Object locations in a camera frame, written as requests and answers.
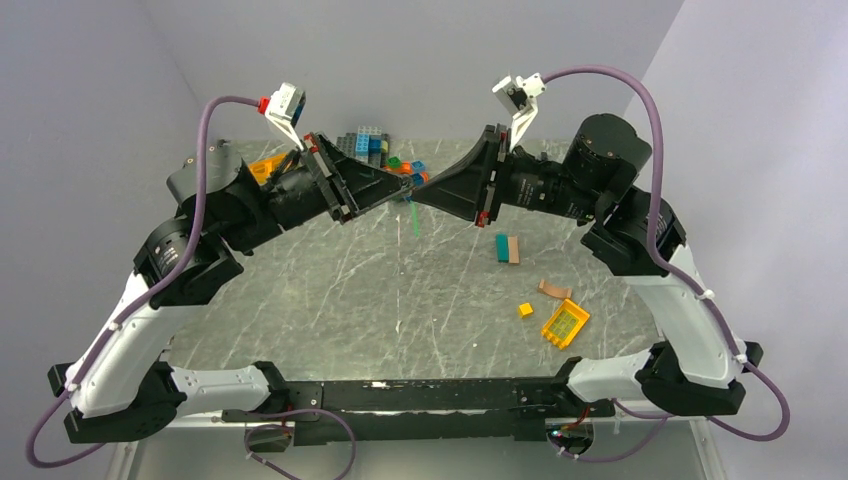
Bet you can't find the blue brick stack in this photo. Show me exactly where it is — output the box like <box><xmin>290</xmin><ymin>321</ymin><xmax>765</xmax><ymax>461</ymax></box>
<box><xmin>354</xmin><ymin>126</ymin><xmax>389</xmax><ymax>167</ymax></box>

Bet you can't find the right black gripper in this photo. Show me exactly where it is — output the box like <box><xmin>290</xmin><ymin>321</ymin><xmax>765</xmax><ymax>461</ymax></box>
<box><xmin>413</xmin><ymin>122</ymin><xmax>607</xmax><ymax>226</ymax></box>

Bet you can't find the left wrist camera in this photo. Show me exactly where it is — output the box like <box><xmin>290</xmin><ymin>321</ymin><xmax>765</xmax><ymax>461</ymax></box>
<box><xmin>257</xmin><ymin>82</ymin><xmax>306</xmax><ymax>151</ymax></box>

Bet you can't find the colourful brick cluster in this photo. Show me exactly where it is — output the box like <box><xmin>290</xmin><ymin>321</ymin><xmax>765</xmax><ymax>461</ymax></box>
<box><xmin>383</xmin><ymin>157</ymin><xmax>430</xmax><ymax>187</ymax></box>

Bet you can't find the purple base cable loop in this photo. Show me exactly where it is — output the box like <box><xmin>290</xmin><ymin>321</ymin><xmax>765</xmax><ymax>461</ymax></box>
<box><xmin>243</xmin><ymin>405</ymin><xmax>362</xmax><ymax>480</ymax></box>

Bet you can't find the green key tag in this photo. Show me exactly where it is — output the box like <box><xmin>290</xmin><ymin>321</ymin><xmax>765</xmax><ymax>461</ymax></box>
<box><xmin>409</xmin><ymin>201</ymin><xmax>421</xmax><ymax>238</ymax></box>

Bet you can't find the teal and tan brick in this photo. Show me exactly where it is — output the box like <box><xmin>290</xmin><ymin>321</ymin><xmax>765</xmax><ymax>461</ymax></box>
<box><xmin>495</xmin><ymin>234</ymin><xmax>520</xmax><ymax>265</ymax></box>

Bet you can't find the dark grey brick baseplate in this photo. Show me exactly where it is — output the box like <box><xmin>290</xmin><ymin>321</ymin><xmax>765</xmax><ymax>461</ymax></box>
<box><xmin>335</xmin><ymin>132</ymin><xmax>389</xmax><ymax>168</ymax></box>

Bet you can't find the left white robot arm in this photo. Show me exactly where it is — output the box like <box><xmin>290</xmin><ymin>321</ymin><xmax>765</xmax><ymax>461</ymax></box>
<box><xmin>49</xmin><ymin>133</ymin><xmax>413</xmax><ymax>445</ymax></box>

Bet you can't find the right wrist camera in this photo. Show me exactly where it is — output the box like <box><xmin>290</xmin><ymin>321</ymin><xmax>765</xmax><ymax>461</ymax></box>
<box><xmin>491</xmin><ymin>73</ymin><xmax>546</xmax><ymax>150</ymax></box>

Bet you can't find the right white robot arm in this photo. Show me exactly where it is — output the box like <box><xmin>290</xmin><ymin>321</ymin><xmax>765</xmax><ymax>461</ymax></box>
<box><xmin>412</xmin><ymin>114</ymin><xmax>762</xmax><ymax>417</ymax></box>

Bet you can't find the orange yellow triangle brick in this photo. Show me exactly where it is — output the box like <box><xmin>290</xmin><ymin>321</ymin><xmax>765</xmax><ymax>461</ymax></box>
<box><xmin>248</xmin><ymin>153</ymin><xmax>291</xmax><ymax>185</ymax></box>

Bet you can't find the small yellow brick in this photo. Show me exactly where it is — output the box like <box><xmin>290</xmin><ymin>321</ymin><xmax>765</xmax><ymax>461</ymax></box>
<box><xmin>517</xmin><ymin>303</ymin><xmax>534</xmax><ymax>319</ymax></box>

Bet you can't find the tan curved brick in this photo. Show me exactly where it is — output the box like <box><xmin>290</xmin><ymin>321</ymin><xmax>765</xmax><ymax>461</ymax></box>
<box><xmin>537</xmin><ymin>279</ymin><xmax>572</xmax><ymax>300</ymax></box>

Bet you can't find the black base frame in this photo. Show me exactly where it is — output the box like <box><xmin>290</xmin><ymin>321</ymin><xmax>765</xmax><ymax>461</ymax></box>
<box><xmin>218</xmin><ymin>377</ymin><xmax>617</xmax><ymax>446</ymax></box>

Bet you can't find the yellow window brick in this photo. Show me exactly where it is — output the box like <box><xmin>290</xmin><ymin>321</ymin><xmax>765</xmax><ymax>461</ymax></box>
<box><xmin>540</xmin><ymin>299</ymin><xmax>590</xmax><ymax>350</ymax></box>

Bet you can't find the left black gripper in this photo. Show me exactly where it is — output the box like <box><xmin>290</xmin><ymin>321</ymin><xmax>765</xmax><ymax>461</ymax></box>
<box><xmin>225</xmin><ymin>130</ymin><xmax>416</xmax><ymax>254</ymax></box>

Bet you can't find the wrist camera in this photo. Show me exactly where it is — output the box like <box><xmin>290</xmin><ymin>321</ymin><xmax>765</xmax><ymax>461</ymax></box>
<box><xmin>257</xmin><ymin>82</ymin><xmax>306</xmax><ymax>151</ymax></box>
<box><xmin>491</xmin><ymin>73</ymin><xmax>546</xmax><ymax>150</ymax></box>

